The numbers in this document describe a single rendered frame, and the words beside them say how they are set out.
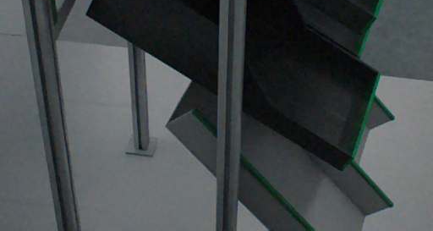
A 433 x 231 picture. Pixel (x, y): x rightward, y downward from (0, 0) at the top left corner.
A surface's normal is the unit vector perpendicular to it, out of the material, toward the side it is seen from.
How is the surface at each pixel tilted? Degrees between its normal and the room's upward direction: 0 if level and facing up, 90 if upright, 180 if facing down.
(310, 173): 45
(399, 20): 0
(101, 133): 0
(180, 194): 0
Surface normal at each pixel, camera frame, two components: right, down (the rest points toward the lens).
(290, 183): 0.67, -0.39
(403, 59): 0.01, -0.76
